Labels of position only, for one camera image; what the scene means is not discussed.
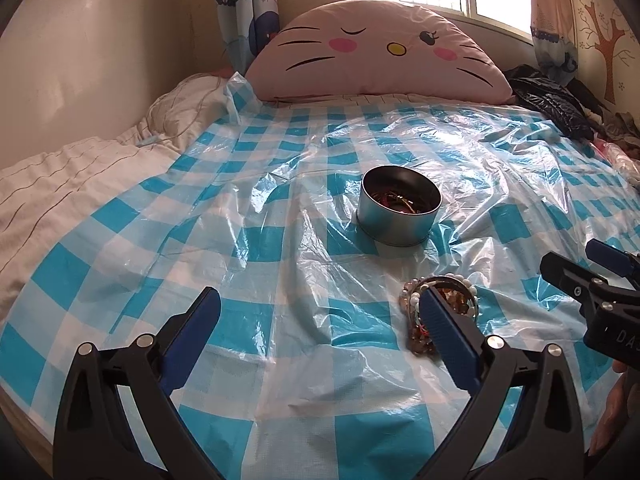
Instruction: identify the clear plastic bag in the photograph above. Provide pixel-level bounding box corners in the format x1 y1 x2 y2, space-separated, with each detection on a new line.
595 140 640 186

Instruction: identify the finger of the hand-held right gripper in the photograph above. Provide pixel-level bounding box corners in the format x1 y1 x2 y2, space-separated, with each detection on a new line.
540 252 608 317
586 238 640 281

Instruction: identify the pile of clothes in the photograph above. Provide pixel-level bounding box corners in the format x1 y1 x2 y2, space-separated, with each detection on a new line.
575 75 640 161

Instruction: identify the white quilt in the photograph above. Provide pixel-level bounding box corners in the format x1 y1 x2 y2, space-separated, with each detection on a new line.
0 72 236 291

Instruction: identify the pink cat face pillow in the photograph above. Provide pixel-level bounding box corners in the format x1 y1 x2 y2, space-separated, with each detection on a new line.
244 0 515 106

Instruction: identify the black jacket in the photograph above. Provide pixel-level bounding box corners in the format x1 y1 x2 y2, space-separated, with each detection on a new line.
505 64 596 138

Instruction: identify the round metal tin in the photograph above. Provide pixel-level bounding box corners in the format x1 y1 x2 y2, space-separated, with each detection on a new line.
357 165 443 247

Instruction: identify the tree wall sticker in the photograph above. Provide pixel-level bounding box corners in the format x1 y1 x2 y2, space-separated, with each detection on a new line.
575 0 631 103

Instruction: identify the pink print curtain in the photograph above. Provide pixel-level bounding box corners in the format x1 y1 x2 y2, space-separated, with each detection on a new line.
527 0 581 86

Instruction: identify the tangle of colourful bracelets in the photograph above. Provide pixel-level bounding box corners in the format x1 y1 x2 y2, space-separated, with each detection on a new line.
370 187 436 213

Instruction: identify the whale print curtain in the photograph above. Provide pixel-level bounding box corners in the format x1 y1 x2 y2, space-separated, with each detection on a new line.
210 0 286 76

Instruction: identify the amber bead bracelet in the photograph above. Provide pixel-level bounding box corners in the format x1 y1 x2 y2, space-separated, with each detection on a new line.
399 280 482 357

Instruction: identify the blue checkered plastic sheet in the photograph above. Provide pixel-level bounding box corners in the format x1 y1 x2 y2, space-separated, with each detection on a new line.
0 72 640 480

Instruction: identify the person's right hand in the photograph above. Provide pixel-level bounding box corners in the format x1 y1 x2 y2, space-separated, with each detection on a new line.
590 360 640 456

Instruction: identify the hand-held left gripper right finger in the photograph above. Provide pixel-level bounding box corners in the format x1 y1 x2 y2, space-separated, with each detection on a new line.
415 287 586 480

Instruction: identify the white bead bracelet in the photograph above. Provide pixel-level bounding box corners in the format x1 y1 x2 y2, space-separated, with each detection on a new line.
406 274 476 321

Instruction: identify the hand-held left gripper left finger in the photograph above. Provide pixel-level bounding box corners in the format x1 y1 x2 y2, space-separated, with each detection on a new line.
52 287 222 480

